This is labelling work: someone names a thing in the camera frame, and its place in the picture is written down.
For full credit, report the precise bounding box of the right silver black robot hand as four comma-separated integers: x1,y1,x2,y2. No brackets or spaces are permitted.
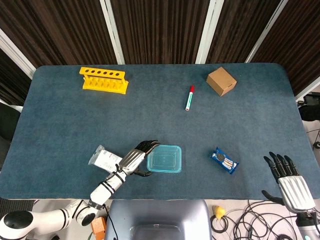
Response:
261,151,316,213

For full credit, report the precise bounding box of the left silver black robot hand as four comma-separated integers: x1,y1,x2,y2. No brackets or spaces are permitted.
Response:
115,139,161,178

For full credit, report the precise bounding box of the clear plastic food container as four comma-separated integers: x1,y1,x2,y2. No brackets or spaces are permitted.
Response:
146,144,182,174

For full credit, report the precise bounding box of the blue translucent plastic container lid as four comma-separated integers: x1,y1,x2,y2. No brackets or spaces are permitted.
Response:
146,144,183,174

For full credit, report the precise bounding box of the brown cardboard box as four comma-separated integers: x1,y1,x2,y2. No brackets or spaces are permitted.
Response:
206,66,238,97

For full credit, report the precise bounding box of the white snack packet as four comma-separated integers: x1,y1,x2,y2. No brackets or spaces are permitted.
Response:
88,144,123,173

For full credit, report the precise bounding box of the blue table cloth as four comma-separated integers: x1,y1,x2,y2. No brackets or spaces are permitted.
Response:
0,62,320,201

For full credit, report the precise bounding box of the grey robot torso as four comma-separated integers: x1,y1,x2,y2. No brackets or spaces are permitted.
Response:
104,199,213,240

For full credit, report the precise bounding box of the orange block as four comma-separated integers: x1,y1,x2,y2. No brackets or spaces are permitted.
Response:
90,216,107,240

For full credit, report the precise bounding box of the blue cookie packet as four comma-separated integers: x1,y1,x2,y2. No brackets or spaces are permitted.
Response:
209,146,240,175

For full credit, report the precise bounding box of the yellow floor object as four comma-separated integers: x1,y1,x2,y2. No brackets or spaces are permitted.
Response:
211,205,226,220

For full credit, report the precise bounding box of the yellow test tube rack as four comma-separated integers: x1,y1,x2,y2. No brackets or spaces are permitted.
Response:
79,66,130,95

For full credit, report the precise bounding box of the red capped white marker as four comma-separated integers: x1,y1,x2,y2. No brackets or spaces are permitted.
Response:
184,85,196,112

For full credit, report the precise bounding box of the black equipment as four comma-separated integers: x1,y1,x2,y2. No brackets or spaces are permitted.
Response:
297,92,320,122

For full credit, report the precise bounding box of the black chair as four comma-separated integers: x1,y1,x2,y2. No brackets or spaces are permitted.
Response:
0,102,21,151

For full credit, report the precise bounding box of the black floor cable tangle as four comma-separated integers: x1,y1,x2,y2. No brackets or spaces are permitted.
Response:
211,199,301,240

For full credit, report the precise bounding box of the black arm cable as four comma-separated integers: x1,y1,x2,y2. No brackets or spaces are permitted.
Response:
104,204,116,240

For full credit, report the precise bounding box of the white partition post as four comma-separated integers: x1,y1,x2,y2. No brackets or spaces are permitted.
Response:
195,0,224,65
296,76,320,101
0,28,37,74
246,0,289,64
99,0,125,65

